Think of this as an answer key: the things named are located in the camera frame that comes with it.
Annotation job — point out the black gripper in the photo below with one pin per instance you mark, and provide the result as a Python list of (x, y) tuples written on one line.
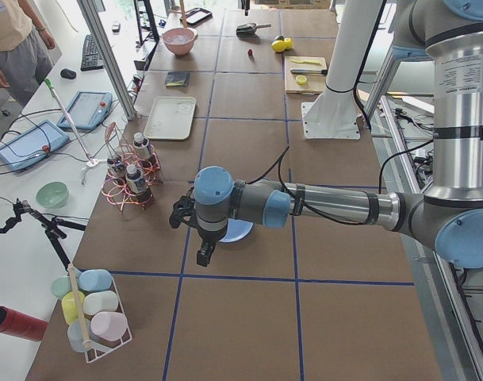
[(208, 236)]

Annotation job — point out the light blue plate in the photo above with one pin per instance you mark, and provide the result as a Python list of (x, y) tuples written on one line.
[(236, 230)]

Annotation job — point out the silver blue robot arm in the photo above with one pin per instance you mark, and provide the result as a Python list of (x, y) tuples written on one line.
[(446, 217)]

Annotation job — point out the dark drink bottle front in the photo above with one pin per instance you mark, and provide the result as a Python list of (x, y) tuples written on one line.
[(137, 184)]

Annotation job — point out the dark drink bottle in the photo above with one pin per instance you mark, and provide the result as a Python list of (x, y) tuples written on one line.
[(117, 168), (137, 184), (143, 149)]

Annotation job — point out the white plastic cup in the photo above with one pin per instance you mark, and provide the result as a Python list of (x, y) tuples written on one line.
[(100, 301)]

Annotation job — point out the pink plastic cup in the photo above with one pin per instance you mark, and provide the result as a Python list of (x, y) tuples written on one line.
[(110, 326)]

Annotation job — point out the dark drink bottle middle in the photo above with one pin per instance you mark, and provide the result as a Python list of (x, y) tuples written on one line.
[(117, 168)]

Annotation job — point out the dark drink bottle back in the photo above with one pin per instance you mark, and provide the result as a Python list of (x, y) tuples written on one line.
[(143, 149)]

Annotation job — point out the cream rectangular tray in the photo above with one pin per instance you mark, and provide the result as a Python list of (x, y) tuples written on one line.
[(170, 118)]

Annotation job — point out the yellow plastic cup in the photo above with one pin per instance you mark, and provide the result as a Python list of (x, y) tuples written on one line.
[(69, 308)]

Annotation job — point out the mint plastic cup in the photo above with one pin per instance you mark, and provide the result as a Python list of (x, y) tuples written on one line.
[(61, 286)]

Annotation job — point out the pale blue plastic cup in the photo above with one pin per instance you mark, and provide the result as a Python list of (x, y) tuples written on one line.
[(74, 335)]

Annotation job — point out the mint green bowl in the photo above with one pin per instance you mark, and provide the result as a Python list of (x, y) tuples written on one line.
[(53, 195)]

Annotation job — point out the dark folded cloth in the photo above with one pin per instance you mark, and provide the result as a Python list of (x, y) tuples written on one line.
[(177, 79)]

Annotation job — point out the far blue teach pendant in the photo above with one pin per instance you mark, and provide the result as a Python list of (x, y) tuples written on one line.
[(88, 109)]

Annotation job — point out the blue teach pendant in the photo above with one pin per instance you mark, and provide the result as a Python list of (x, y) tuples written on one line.
[(88, 109), (27, 149)]

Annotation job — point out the lemon half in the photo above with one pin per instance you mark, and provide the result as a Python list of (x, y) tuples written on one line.
[(301, 79)]

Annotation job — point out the wooden cutting board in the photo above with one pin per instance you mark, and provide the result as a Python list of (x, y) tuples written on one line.
[(315, 84)]

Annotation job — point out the near blue teach pendant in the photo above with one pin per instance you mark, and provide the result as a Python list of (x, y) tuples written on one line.
[(27, 149)]

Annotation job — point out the pink bowl with ice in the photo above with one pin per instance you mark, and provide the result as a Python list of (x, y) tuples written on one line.
[(180, 41)]

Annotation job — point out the red cylinder tube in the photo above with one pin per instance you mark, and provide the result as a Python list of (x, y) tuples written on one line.
[(17, 324)]

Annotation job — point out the yellow lemon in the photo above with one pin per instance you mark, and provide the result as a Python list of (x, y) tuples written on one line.
[(289, 43), (279, 46)]

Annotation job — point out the black keyboard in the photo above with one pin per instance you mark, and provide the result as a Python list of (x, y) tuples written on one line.
[(91, 57)]

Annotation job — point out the metal scoop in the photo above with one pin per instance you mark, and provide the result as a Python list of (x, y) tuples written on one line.
[(249, 29)]

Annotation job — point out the black computer mouse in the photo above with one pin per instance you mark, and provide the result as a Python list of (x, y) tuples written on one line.
[(68, 74)]

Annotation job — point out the person in beige shirt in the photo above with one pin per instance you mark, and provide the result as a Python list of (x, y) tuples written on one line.
[(25, 44)]

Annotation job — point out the copper wire bottle rack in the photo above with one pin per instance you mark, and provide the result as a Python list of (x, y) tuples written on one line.
[(116, 191)]

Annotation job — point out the white wire cup basket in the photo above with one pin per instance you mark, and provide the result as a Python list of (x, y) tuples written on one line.
[(96, 347)]

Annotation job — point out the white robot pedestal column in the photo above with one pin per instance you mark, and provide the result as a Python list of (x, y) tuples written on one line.
[(333, 115)]

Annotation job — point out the black handled knife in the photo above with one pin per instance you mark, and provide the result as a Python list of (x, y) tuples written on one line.
[(302, 71)]

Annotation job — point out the aluminium frame post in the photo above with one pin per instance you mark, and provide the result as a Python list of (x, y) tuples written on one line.
[(95, 26)]

